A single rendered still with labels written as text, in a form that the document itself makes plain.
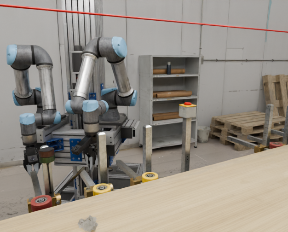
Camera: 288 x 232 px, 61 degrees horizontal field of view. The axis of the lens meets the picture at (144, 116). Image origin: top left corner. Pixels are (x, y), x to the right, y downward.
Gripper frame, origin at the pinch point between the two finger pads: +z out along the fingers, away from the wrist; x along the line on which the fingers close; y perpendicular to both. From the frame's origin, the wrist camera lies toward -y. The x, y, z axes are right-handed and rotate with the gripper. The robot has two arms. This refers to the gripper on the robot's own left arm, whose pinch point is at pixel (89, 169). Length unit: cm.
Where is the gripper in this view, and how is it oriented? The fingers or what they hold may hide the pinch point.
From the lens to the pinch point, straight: 130.6
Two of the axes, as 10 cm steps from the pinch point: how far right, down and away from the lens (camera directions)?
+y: 6.6, -1.6, 7.3
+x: -7.5, -1.4, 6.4
